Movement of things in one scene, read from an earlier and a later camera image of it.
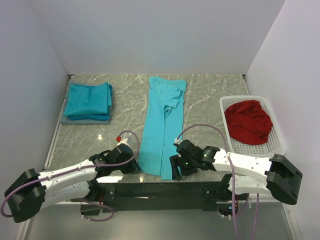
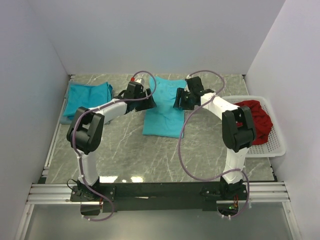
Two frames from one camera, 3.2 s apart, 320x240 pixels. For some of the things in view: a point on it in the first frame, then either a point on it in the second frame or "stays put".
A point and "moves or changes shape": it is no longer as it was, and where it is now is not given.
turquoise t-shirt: x=164 y=126 moves or changes shape
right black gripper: x=176 y=160 to x=180 y=93
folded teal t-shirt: x=92 y=99 stays put
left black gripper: x=133 y=167 to x=149 y=103
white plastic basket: x=275 y=144 stays put
